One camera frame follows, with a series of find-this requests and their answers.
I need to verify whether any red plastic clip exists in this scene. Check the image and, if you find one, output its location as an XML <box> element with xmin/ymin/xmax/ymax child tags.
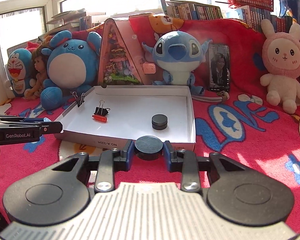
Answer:
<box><xmin>92</xmin><ymin>114</ymin><xmax>108</xmax><ymax>123</ymax></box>

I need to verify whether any large black binder clip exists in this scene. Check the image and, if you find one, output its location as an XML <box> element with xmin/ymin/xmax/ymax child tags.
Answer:
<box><xmin>94</xmin><ymin>100</ymin><xmax>110</xmax><ymax>116</ymax></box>

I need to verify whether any small black binder clip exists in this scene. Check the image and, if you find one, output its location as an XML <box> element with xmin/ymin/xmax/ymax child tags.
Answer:
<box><xmin>72</xmin><ymin>91</ymin><xmax>85</xmax><ymax>107</ymax></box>

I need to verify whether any white cardboard box tray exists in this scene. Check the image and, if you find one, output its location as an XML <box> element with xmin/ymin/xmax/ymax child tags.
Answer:
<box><xmin>55</xmin><ymin>85</ymin><xmax>196</xmax><ymax>151</ymax></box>

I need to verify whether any Doraemon plush toy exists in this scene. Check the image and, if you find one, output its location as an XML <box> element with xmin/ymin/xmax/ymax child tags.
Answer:
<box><xmin>6</xmin><ymin>48</ymin><xmax>36</xmax><ymax>97</ymax></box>

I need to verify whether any blue round mouse plush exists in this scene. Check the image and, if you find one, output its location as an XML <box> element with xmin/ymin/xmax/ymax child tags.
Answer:
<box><xmin>40</xmin><ymin>30</ymin><xmax>102</xmax><ymax>110</ymax></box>

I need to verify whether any brown haired doll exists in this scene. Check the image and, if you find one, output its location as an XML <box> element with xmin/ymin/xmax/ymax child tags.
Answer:
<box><xmin>24</xmin><ymin>44</ymin><xmax>49</xmax><ymax>100</ymax></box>

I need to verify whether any pink triangular diorama house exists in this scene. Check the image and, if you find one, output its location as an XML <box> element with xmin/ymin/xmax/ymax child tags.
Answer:
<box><xmin>98</xmin><ymin>18</ymin><xmax>156</xmax><ymax>85</ymax></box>

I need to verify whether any blue Stitch plush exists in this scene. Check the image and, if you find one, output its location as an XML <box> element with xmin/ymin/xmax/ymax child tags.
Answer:
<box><xmin>142</xmin><ymin>31</ymin><xmax>212</xmax><ymax>96</ymax></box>

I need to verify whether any black smartphone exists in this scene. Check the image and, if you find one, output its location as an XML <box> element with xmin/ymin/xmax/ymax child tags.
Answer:
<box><xmin>209</xmin><ymin>44</ymin><xmax>230</xmax><ymax>92</ymax></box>

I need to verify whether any pink bunny plush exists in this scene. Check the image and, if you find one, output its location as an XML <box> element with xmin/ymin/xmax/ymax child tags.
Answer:
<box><xmin>260</xmin><ymin>19</ymin><xmax>300</xmax><ymax>114</ymax></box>

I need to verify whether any grey hair tie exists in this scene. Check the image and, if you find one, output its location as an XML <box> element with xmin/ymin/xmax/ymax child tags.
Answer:
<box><xmin>191</xmin><ymin>90</ymin><xmax>230</xmax><ymax>104</ymax></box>

